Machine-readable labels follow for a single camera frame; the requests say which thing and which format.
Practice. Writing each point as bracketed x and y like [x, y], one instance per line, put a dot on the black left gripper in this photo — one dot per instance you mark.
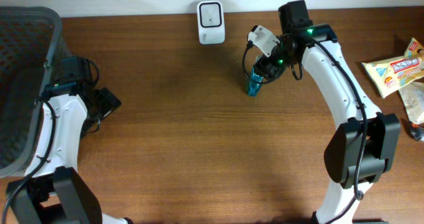
[106, 101]

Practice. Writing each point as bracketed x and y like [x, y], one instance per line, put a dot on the yellow snack bag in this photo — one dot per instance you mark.
[392, 74]

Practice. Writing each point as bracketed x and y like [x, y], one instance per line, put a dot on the silver triangular snack packet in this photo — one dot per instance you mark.
[416, 131]

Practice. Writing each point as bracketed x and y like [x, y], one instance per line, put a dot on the teal mouthwash bottle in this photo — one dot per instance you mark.
[254, 84]

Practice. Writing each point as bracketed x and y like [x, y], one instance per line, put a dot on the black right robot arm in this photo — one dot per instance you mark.
[363, 146]

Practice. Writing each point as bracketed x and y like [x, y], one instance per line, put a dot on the grey plastic lattice basket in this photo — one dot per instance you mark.
[32, 46]

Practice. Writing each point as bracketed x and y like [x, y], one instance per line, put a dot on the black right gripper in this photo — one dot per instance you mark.
[264, 66]

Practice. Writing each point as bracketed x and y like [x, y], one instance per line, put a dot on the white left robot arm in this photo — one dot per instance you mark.
[43, 118]

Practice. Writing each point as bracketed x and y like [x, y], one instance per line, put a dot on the white barcode scanner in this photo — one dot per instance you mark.
[211, 22]

